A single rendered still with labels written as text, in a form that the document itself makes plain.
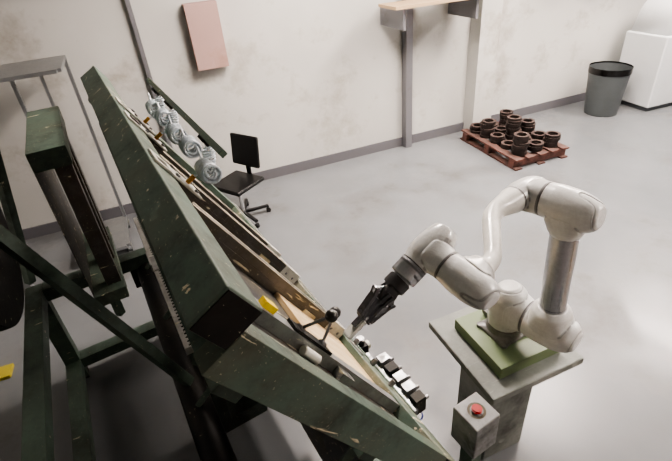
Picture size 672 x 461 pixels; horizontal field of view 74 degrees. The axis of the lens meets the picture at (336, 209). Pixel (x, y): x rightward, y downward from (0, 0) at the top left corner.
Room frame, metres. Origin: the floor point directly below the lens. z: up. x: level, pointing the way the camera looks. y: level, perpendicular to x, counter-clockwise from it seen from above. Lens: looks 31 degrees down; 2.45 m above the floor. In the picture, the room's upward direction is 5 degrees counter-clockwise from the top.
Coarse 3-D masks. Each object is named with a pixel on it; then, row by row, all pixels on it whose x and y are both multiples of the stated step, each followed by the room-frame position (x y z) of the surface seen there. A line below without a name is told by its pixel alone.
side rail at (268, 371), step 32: (224, 352) 0.56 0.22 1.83; (256, 352) 0.59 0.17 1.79; (288, 352) 0.65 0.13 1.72; (224, 384) 0.55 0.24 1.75; (256, 384) 0.58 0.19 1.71; (288, 384) 0.61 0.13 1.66; (320, 384) 0.64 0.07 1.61; (288, 416) 0.60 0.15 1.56; (320, 416) 0.64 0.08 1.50; (352, 416) 0.68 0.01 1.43; (384, 416) 0.74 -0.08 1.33; (384, 448) 0.72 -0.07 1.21; (416, 448) 0.78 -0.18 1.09
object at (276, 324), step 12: (264, 312) 0.85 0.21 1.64; (264, 324) 0.85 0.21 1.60; (276, 324) 0.86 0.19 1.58; (288, 324) 0.90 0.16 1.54; (288, 336) 0.88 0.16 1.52; (300, 336) 0.89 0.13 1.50; (312, 348) 0.91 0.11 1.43; (324, 360) 0.92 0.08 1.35; (336, 360) 0.94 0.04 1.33; (348, 372) 0.96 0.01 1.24; (360, 384) 0.98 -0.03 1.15; (372, 384) 1.02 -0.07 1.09; (372, 396) 1.00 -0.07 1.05; (384, 396) 1.02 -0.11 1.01; (396, 408) 1.05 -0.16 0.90
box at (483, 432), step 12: (480, 396) 1.04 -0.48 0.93; (456, 408) 1.00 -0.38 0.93; (492, 408) 0.99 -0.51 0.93; (456, 420) 0.99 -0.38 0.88; (468, 420) 0.95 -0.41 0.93; (480, 420) 0.95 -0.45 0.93; (492, 420) 0.95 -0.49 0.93; (456, 432) 0.99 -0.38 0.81; (468, 432) 0.94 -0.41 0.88; (480, 432) 0.92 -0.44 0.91; (492, 432) 0.95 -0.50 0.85; (468, 444) 0.93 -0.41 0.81; (480, 444) 0.92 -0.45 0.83; (492, 444) 0.96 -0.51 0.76
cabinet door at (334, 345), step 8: (280, 296) 1.28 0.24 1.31; (280, 304) 1.24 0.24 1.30; (288, 304) 1.26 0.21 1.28; (288, 312) 1.19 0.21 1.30; (296, 312) 1.26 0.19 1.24; (296, 320) 1.15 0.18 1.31; (304, 320) 1.24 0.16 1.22; (312, 320) 1.34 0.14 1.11; (312, 328) 1.22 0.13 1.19; (320, 328) 1.32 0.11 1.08; (320, 336) 1.20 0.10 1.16; (328, 336) 1.32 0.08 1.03; (328, 344) 1.18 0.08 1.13; (336, 344) 1.30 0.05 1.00; (336, 352) 1.16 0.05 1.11; (344, 352) 1.28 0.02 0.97; (344, 360) 1.14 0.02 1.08; (352, 360) 1.26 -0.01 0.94; (360, 368) 1.22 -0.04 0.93; (368, 376) 1.20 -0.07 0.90
